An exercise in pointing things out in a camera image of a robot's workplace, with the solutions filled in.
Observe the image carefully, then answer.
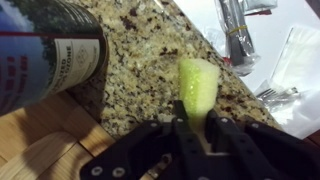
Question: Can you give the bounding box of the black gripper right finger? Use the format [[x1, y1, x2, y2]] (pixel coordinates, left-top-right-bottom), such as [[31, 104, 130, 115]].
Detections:
[[204, 109, 320, 180]]

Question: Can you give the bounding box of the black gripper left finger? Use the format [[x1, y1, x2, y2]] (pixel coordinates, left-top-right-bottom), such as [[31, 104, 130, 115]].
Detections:
[[79, 99, 205, 180]]

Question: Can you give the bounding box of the yellow sponge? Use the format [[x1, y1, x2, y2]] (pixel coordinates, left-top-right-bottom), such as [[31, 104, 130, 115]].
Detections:
[[177, 57, 221, 132]]

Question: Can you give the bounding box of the plastic bag of forks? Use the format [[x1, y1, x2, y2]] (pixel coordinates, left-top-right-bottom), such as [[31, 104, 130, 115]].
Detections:
[[254, 24, 320, 118]]

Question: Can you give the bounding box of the bamboo cutting board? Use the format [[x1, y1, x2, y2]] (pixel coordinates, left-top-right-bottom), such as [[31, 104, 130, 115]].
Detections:
[[0, 91, 118, 180]]

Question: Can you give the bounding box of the bundle of black cutlery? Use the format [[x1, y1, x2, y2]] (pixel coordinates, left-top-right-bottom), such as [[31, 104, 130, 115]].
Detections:
[[215, 0, 262, 77]]

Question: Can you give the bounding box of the dark labelled can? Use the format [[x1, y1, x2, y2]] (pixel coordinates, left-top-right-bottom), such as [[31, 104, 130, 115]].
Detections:
[[0, 0, 110, 117]]

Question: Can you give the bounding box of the grey foil pouch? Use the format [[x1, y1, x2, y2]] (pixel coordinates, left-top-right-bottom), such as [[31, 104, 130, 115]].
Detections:
[[242, 0, 279, 17]]

